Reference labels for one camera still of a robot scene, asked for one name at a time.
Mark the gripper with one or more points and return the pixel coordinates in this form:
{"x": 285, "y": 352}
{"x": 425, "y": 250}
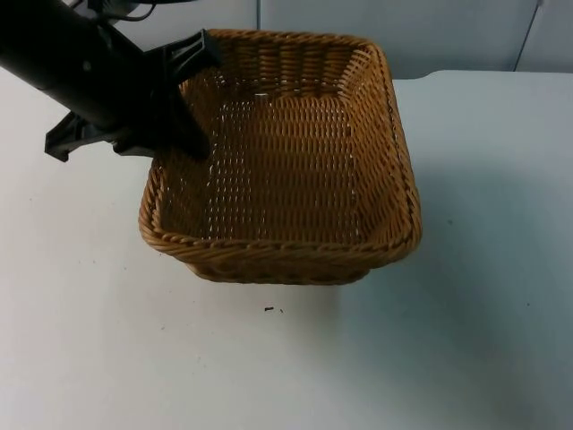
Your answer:
{"x": 179, "y": 58}

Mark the pale brown wicker basket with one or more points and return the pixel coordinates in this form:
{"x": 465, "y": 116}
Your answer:
{"x": 295, "y": 179}

